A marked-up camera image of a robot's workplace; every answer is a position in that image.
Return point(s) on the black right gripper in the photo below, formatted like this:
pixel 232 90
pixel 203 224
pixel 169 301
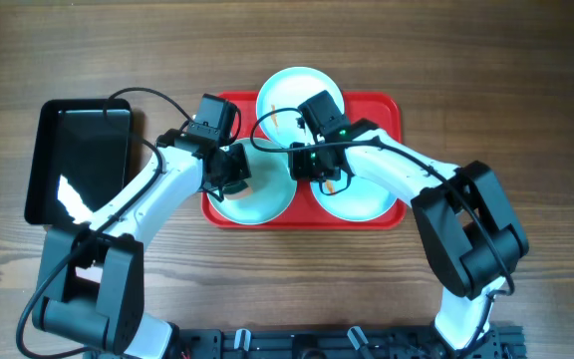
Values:
pixel 307 167

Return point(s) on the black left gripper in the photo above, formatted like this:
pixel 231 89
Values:
pixel 232 170

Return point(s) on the orange sponge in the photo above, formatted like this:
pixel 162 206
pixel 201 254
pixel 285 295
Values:
pixel 242 192

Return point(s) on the light blue plate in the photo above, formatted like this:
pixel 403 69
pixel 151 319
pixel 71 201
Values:
pixel 289 88
pixel 273 189
pixel 352 199

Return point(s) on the light blue plate back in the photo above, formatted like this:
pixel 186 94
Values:
pixel 289 88

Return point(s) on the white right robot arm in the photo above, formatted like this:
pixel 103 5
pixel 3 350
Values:
pixel 471 234

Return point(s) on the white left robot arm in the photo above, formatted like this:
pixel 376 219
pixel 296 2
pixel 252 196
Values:
pixel 91 279

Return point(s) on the red plastic tray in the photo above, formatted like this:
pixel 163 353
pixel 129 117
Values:
pixel 304 211

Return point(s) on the black water basin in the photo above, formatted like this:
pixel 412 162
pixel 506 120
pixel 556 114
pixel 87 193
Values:
pixel 81 159

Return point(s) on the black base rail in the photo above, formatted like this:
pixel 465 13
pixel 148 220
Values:
pixel 402 342

